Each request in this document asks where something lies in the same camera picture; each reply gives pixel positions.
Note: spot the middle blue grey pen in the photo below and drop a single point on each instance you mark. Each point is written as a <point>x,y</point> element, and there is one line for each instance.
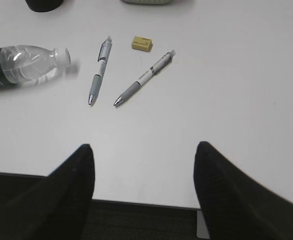
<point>102,60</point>

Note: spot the clear water bottle green label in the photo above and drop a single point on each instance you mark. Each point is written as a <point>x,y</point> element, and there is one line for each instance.
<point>24,63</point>

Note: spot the black mesh pen holder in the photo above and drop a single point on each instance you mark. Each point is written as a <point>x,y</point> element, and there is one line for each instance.
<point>42,6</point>

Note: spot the pale green woven basket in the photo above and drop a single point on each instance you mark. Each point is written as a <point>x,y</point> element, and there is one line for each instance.
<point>148,2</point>

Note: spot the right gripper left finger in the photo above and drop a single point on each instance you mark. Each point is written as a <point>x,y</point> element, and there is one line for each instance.
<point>55,208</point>

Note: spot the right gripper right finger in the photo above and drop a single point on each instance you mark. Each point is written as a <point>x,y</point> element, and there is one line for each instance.
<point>235,206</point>

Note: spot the right yellow eraser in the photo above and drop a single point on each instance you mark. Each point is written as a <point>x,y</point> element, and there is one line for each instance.
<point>142,44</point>

